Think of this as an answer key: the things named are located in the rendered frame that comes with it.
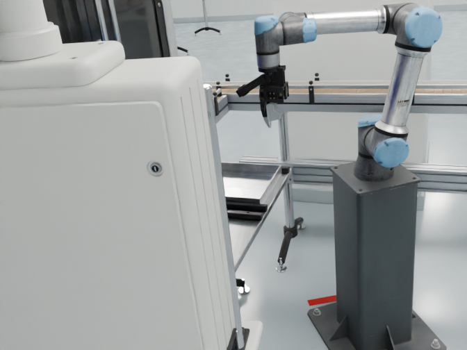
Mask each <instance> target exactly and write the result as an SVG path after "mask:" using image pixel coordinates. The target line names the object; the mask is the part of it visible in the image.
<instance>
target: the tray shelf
mask: <svg viewBox="0 0 467 350"><path fill-rule="evenodd" d="M291 174H292V169H290V172H289V173H288V174H287V173H282V175H281V176H280V178H279V180H278V181H277V183H276V184H275V186H274V187H273V189H272V191H271V193H270V194H269V196H268V198H267V199H266V200H265V202H264V204H267V205H268V210H267V212H262V211H253V210H251V211H252V212H254V213H263V219H262V220H261V221H260V220H251V219H236V218H228V219H229V230H230V236H231V246H232V252H233V262H234V268H235V273H236V271H237V269H238V267H239V266H240V264H241V262H242V261H243V258H244V257H245V255H246V253H247V251H248V250H249V248H250V246H251V245H252V243H253V241H254V239H255V237H256V235H257V234H258V232H259V230H260V229H261V227H262V225H263V223H264V221H265V220H266V218H267V216H268V214H269V213H270V211H271V209H272V207H273V205H274V204H275V202H276V200H277V199H278V197H279V195H280V194H281V191H282V190H283V188H284V186H285V184H286V183H287V181H288V179H289V178H290V175H291Z"/></svg>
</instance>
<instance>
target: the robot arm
mask: <svg viewBox="0 0 467 350"><path fill-rule="evenodd" d="M371 31H377V32H378V33H379V34H391V35H396V36H397V37H396V40H395V45H394V46H395V48H396V49H397V51H398V53H397V56H396V59H395V65H394V68H393V73H392V77H391V82H390V85H389V88H388V93H387V96H386V102H385V105H384V110H383V113H382V115H369V116H365V117H362V118H361V119H359V120H358V126H357V128H358V157H357V160H356V162H355V165H354V175H355V176H356V177H357V178H358V179H361V180H363V181H371V182H377V181H385V180H387V179H390V178H391V177H392V176H393V175H394V167H396V166H398V165H399V164H401V163H403V162H404V161H405V160H406V159H407V157H408V155H409V145H408V143H407V137H408V134H409V129H408V128H407V126H406V123H407V119H408V116H409V111H410V108H411V103H412V101H413V96H414V92H415V90H416V85H417V82H418V77H419V74H420V70H421V67H422V63H423V59H424V57H425V56H426V55H427V54H428V53H430V51H431V49H432V45H433V44H434V43H435V42H437V41H438V40H439V38H440V36H441V34H442V32H443V22H442V19H441V17H440V15H439V14H438V13H437V12H436V11H434V10H432V9H431V8H429V7H427V6H421V5H418V4H416V3H409V2H407V3H394V4H388V5H380V6H378V7H377V8H372V9H359V10H335V11H322V12H298V13H293V12H284V13H282V14H281V15H280V16H279V18H278V19H277V17H276V16H273V15H269V16H262V17H257V18H256V19H255V20H254V36H255V44H256V60H257V66H258V69H259V72H262V73H263V74H262V75H260V76H258V77H256V78H255V79H254V80H252V81H250V82H249V83H247V84H244V85H241V86H240V87H239V88H238V90H237V91H236V93H237V95H238V96H239V97H242V96H245V95H247V94H248V93H249V91H251V90H253V89H254V88H256V87H257V86H259V87H260V89H259V99H260V105H261V113H262V116H263V119H264V121H265V123H266V124H267V126H268V128H271V126H272V121H274V120H278V119H280V118H281V116H282V115H283V114H284V111H283V110H282V109H281V108H278V107H277V103H284V99H287V98H288V97H289V91H288V93H287V90H288V81H285V70H286V66H285V65H280V52H279V46H285V45H291V44H301V43H305V44H306V43H307V42H313V41H315V40H316V37H317V35H323V34H335V33H358V32H371Z"/></svg>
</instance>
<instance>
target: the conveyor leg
mask: <svg viewBox="0 0 467 350"><path fill-rule="evenodd" d="M287 113H288V112H284V114H283V115H282V116H281V118H280V119H278V127H279V145H280V154H281V161H282V162H288V161H290V147H289V136H288V116H287ZM283 192H284V210H285V220H286V228H289V229H291V228H294V227H295V220H294V209H293V189H292V183H286V184H285V186H284V188H283Z"/></svg>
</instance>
